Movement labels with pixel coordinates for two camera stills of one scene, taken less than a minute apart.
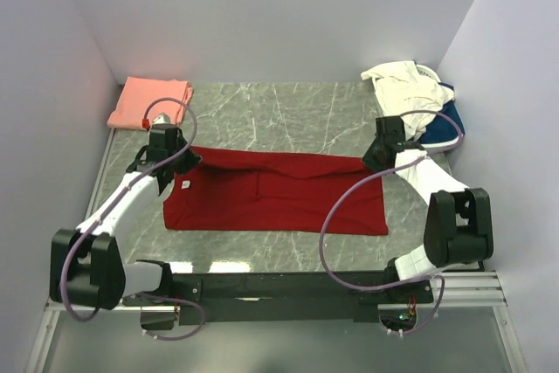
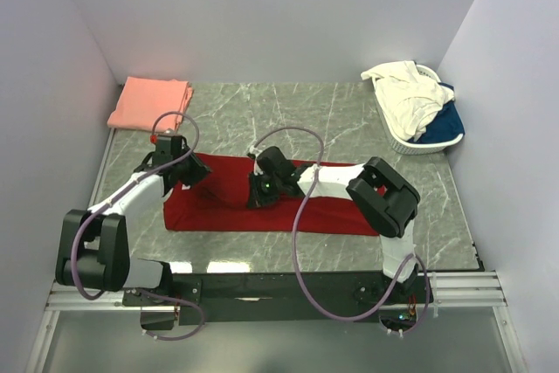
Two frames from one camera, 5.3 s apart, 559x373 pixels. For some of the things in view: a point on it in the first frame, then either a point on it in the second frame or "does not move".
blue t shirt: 443,127 does not move
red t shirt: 243,190 does not move
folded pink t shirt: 136,93 does not move
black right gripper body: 371,157 -> 266,189
